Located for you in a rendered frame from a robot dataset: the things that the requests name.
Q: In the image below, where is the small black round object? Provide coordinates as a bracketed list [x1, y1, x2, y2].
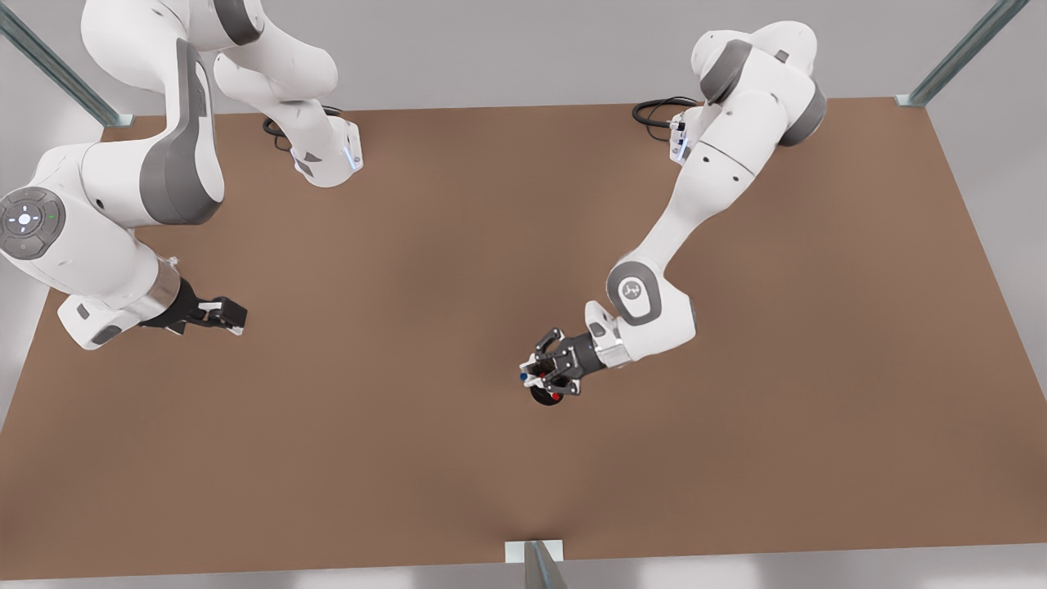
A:
[520, 370, 567, 408]

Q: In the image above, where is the silver frame post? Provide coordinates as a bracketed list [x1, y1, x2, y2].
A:
[0, 7, 137, 129]
[505, 539, 568, 589]
[894, 0, 1031, 109]

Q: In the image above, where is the black cable loop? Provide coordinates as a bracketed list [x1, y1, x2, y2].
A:
[631, 96, 704, 145]
[262, 105, 344, 153]

